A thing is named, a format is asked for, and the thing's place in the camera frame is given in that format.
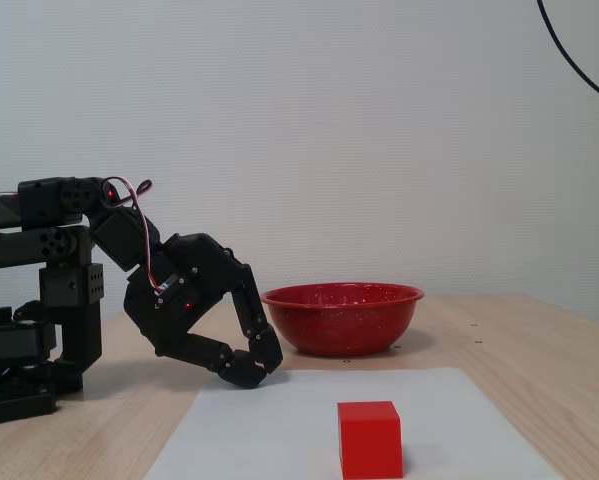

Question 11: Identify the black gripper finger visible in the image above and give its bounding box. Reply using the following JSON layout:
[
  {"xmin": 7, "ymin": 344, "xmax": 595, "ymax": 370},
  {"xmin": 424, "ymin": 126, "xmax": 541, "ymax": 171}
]
[
  {"xmin": 156, "ymin": 331, "xmax": 270, "ymax": 391},
  {"xmin": 230, "ymin": 264, "xmax": 284, "ymax": 376}
]

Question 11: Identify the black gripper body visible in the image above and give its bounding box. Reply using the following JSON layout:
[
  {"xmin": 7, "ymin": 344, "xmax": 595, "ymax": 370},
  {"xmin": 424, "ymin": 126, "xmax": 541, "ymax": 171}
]
[{"xmin": 122, "ymin": 231, "xmax": 254, "ymax": 359}]

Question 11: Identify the red cube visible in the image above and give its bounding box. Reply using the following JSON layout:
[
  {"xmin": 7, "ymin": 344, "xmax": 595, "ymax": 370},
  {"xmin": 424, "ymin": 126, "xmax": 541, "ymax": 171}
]
[{"xmin": 336, "ymin": 400, "xmax": 405, "ymax": 480}]

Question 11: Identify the red speckled enamel bowl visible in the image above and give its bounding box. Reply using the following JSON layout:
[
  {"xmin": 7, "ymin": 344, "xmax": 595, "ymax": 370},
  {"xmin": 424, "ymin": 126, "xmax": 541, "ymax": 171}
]
[{"xmin": 260, "ymin": 282, "xmax": 425, "ymax": 358}]

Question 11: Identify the white paper sheet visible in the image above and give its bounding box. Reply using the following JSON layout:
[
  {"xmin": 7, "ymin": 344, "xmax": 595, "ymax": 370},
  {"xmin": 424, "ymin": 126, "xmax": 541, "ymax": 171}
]
[{"xmin": 143, "ymin": 367, "xmax": 563, "ymax": 480}]

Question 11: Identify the red white servo wire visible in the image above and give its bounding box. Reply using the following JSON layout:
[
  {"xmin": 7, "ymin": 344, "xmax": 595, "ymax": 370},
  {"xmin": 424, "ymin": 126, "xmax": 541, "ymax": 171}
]
[{"xmin": 100, "ymin": 175, "xmax": 174, "ymax": 294}]

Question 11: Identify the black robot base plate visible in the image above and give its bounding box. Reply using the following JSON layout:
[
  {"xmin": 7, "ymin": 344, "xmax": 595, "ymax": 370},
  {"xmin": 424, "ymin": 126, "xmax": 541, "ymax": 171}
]
[{"xmin": 0, "ymin": 307, "xmax": 58, "ymax": 427}]

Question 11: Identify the dark hanging cable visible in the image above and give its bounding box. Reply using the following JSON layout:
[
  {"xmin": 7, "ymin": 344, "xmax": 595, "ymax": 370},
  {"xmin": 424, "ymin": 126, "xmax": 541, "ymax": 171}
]
[{"xmin": 535, "ymin": 0, "xmax": 599, "ymax": 107}]

